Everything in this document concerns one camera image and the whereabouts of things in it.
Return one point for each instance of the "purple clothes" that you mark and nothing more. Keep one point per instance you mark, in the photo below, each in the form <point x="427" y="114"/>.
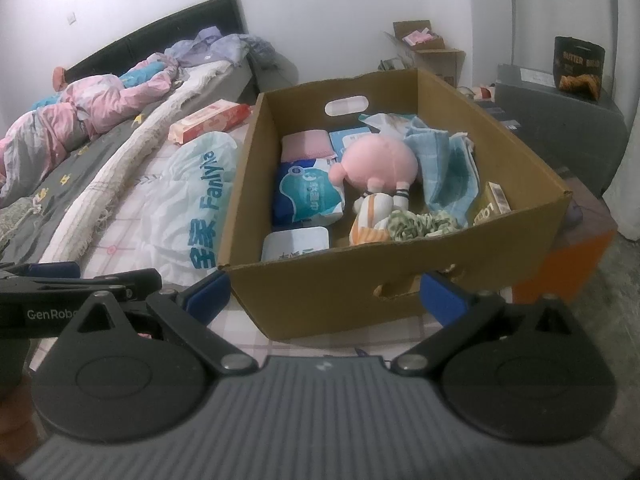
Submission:
<point x="215" y="45"/>

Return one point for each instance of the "pink quilt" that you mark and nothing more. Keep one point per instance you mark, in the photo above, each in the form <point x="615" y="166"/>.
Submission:
<point x="90" y="105"/>

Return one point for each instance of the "white teal-edged tissue pack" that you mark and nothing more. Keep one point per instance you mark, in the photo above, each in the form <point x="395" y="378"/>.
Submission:
<point x="295" y="242"/>

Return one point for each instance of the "small open cardboard box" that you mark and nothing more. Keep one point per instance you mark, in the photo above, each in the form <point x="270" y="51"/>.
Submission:
<point x="440" y="62"/>

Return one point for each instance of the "large cardboard box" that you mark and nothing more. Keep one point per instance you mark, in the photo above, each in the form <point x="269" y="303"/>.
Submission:
<point x="310" y="300"/>

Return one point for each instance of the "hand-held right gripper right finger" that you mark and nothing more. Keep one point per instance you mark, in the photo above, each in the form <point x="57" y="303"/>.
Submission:
<point x="442" y="297"/>

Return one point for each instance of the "white fringed blanket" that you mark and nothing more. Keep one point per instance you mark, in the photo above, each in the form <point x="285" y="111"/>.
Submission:
<point x="135" y="145"/>

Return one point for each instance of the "gold tissue packet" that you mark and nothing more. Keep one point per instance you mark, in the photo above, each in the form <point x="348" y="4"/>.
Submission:
<point x="487" y="207"/>

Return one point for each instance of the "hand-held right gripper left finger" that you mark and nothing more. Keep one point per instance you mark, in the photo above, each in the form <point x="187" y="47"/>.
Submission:
<point x="210" y="295"/>

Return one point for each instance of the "black bed headboard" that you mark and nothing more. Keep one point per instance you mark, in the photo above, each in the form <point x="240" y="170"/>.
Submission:
<point x="150" y="35"/>

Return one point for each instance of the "red white item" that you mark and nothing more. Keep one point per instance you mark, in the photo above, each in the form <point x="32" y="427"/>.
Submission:
<point x="482" y="92"/>

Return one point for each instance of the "pink items in box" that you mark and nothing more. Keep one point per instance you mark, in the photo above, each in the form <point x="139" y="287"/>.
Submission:
<point x="417" y="37"/>

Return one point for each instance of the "white plastic bag blue print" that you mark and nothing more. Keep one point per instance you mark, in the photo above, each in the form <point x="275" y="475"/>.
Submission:
<point x="190" y="200"/>

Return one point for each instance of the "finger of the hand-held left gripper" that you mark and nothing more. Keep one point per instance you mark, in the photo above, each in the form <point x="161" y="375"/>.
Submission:
<point x="135" y="280"/>
<point x="50" y="269"/>

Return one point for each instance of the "pink plush doll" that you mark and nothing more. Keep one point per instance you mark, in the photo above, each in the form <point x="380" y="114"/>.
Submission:
<point x="385" y="160"/>

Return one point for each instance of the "black paper bag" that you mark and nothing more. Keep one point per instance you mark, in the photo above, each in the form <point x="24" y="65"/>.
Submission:
<point x="575" y="60"/>

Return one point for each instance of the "grey printed bed sheet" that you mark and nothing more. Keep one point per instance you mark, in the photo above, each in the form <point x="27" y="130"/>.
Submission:
<point x="65" y="175"/>

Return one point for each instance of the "light blue towel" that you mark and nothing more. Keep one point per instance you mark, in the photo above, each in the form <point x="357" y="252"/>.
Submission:
<point x="445" y="170"/>

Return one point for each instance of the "green white scrunchie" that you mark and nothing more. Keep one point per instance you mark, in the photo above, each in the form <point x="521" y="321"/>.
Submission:
<point x="415" y="222"/>

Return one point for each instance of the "orange box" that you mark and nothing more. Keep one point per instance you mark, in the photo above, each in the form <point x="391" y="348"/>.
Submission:
<point x="560" y="270"/>

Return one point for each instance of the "pink soft pack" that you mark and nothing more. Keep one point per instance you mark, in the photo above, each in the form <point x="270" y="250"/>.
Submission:
<point x="307" y="144"/>

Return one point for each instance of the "pink red tissue pack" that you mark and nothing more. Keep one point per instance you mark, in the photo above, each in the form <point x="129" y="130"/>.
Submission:
<point x="210" y="120"/>

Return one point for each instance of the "light blue packet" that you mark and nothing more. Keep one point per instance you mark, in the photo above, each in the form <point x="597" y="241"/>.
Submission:
<point x="350" y="140"/>

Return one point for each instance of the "blue cloth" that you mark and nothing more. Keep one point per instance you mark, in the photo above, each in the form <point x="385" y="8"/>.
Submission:
<point x="137" y="76"/>

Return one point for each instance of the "white curtain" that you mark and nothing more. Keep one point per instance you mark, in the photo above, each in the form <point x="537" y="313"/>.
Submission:
<point x="627" y="160"/>

